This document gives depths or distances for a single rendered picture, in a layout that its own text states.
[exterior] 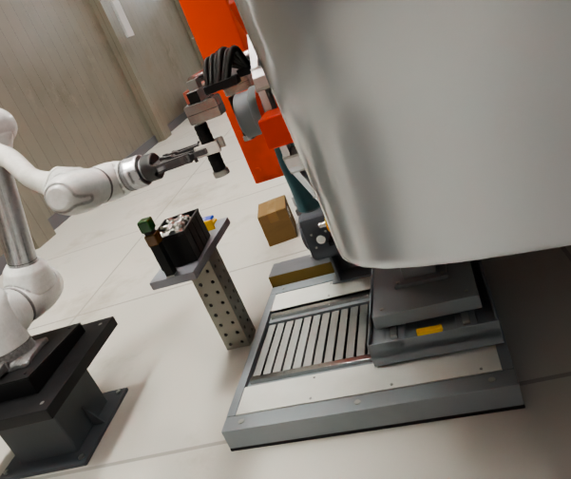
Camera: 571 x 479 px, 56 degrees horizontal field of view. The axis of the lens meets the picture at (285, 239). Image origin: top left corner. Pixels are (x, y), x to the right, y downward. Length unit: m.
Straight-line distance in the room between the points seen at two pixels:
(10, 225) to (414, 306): 1.37
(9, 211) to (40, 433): 0.77
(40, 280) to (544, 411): 1.66
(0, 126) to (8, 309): 0.60
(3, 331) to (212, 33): 1.23
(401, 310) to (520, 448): 0.45
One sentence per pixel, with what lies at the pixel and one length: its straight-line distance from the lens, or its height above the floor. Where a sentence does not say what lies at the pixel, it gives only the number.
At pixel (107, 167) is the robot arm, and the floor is 0.88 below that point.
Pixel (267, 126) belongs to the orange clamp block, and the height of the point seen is 0.87.
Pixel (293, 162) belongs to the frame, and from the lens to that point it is 1.32.
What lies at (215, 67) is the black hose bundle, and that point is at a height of 1.01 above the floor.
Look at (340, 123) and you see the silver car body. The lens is 0.54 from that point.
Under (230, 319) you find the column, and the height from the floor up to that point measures 0.13.
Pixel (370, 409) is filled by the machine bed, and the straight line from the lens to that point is 1.53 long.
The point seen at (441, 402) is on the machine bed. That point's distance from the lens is 1.51.
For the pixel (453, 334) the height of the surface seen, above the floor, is 0.15.
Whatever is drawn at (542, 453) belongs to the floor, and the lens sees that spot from 1.44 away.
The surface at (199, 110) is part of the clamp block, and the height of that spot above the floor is 0.93.
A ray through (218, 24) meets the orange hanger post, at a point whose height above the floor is 1.11.
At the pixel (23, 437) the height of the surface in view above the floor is 0.12.
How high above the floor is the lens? 1.08
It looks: 22 degrees down
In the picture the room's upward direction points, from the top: 23 degrees counter-clockwise
